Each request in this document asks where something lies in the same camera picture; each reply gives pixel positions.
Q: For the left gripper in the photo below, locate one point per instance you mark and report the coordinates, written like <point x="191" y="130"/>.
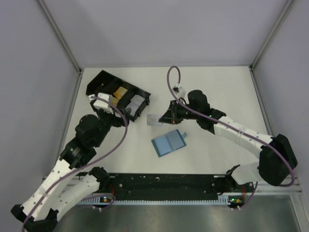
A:
<point x="118" y="118"/>

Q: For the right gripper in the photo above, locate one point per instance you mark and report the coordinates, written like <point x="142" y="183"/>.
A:
<point x="173" y="112"/>

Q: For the white credit card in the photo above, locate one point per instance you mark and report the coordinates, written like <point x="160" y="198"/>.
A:
<point x="137" y="99"/>

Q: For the blue card holder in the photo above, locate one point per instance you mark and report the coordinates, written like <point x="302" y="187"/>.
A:
<point x="169" y="142"/>

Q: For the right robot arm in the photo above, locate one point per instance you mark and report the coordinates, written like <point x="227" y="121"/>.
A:
<point x="275" y="157"/>

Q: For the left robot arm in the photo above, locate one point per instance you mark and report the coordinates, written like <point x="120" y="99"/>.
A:
<point x="47" y="206"/>

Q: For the white card in tray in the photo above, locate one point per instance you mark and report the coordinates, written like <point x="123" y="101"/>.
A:
<point x="134" y="107"/>

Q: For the upper gold card in tray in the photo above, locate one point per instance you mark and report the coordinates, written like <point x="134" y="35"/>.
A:
<point x="120" y="92"/>

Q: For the black organizer tray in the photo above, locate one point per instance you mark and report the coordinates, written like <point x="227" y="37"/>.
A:
<point x="107" y="83"/>

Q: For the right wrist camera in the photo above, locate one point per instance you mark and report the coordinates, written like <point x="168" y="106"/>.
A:
<point x="179" y="92"/>

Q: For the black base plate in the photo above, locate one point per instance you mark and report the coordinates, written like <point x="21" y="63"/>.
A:
<point x="171" y="187"/>

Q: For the left aluminium frame post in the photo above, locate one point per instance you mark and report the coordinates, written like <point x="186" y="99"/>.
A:
<point x="58" y="34"/>

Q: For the aluminium frame post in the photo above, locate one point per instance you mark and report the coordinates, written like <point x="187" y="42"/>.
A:
<point x="274" y="30"/>
<point x="58" y="34"/>

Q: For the aluminium front rail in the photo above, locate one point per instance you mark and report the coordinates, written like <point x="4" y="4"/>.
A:
<point x="262" y="189"/>

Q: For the right aluminium frame post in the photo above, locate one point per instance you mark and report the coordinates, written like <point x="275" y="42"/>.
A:
<point x="274" y="30"/>

